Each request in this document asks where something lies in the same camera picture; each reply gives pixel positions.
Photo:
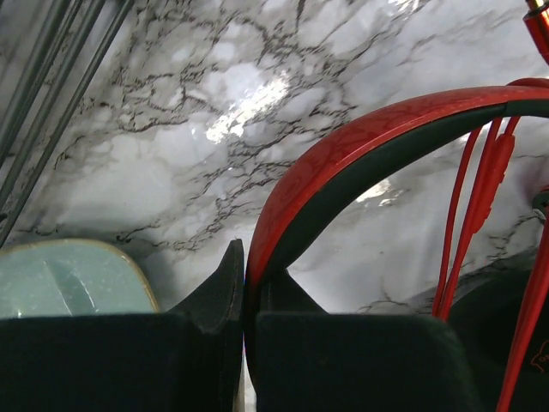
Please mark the black wire dish rack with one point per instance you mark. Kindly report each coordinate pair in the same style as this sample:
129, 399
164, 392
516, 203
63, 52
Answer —
50, 53

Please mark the red black headphones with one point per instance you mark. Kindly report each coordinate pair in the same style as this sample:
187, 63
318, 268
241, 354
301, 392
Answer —
435, 206

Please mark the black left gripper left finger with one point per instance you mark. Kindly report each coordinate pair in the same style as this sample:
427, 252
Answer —
188, 358

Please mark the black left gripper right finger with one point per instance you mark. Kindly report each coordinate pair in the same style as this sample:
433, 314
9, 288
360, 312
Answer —
308, 360

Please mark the light green dish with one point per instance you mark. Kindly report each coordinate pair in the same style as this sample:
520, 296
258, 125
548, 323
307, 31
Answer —
72, 277

